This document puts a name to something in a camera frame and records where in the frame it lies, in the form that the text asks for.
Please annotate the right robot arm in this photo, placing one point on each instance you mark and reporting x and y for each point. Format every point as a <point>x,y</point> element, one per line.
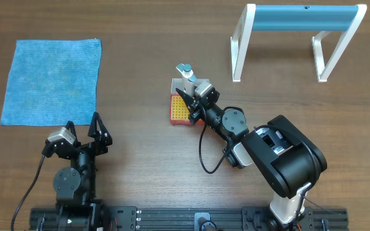
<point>287,160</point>

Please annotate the white pipette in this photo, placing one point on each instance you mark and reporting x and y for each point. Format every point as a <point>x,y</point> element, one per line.
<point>188,78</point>

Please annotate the mounting rail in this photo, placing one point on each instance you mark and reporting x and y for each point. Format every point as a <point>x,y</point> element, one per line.
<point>172,219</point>

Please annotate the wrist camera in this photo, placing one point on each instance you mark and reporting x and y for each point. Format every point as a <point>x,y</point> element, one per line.
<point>61,135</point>
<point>203,88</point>

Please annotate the red and yellow tip box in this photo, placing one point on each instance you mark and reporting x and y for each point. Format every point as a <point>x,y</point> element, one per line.
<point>178,110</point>

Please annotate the blue cloth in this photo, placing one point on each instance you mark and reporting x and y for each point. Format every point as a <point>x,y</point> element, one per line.
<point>51,81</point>

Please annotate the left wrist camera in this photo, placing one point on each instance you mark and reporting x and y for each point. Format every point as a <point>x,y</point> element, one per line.
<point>61,135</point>

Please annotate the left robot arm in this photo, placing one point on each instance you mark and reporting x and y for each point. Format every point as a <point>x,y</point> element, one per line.
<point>64,183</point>

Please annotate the white and blue stand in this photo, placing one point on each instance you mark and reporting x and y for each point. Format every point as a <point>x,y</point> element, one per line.
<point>300,17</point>

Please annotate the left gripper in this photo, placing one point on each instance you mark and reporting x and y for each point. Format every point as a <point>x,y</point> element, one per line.
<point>66,150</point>

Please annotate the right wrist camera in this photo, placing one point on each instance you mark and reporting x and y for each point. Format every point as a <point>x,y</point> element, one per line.
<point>203,88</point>

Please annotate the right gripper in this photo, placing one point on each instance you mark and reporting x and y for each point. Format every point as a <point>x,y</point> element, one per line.
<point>210,100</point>

